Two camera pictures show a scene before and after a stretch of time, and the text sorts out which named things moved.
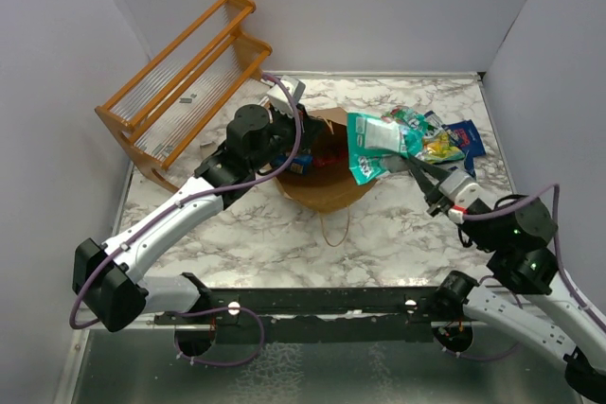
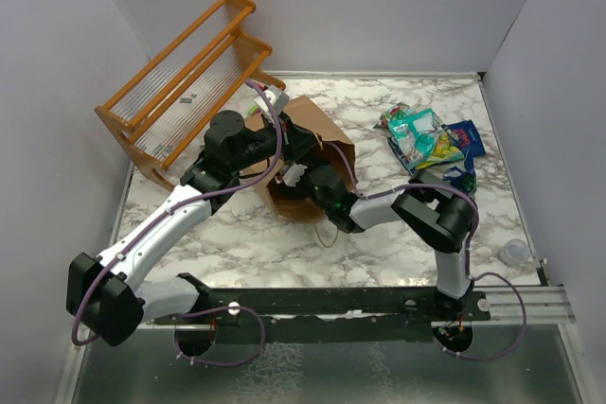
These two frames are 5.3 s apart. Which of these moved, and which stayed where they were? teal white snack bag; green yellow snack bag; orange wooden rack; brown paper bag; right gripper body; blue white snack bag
Moved: teal white snack bag; right gripper body; brown paper bag; blue white snack bag
Stayed: orange wooden rack; green yellow snack bag
